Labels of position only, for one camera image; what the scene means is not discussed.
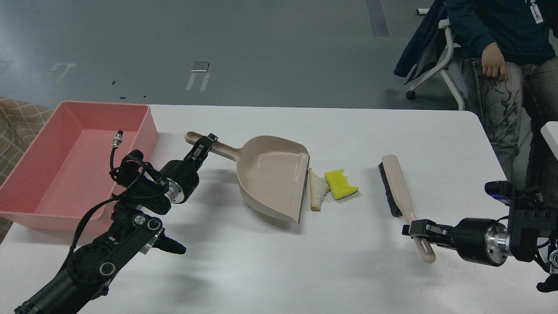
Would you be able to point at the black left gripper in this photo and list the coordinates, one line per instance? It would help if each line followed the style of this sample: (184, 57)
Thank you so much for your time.
(182, 174)

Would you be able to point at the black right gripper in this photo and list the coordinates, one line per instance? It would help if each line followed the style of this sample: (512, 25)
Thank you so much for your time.
(476, 240)

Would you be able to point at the beige plastic dustpan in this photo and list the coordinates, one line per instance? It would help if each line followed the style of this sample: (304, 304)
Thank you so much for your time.
(272, 174)

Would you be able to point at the beige hand brush black bristles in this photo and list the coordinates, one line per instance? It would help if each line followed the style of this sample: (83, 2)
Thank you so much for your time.
(396, 191)

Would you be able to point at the yellow green sponge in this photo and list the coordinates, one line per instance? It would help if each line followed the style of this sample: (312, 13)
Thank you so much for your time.
(339, 186)

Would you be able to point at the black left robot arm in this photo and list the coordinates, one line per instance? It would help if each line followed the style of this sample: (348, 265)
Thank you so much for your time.
(87, 272)

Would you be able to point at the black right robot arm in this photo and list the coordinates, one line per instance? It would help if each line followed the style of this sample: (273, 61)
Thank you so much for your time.
(530, 234)

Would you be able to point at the person's bare hand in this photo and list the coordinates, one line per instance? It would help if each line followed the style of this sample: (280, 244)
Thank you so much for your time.
(493, 63)

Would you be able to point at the beige checkered cloth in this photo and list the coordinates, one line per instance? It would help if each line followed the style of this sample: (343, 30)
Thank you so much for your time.
(20, 123)

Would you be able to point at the navy blue jacket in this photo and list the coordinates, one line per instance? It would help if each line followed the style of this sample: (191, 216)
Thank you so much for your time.
(420, 55)

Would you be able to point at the standing person teal sweater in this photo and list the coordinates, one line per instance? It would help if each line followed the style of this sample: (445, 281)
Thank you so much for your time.
(521, 29)

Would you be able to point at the white office chair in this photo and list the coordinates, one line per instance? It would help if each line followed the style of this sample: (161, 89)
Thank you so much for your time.
(442, 67)

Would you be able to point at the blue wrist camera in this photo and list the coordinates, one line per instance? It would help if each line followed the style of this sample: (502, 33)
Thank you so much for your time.
(502, 191)

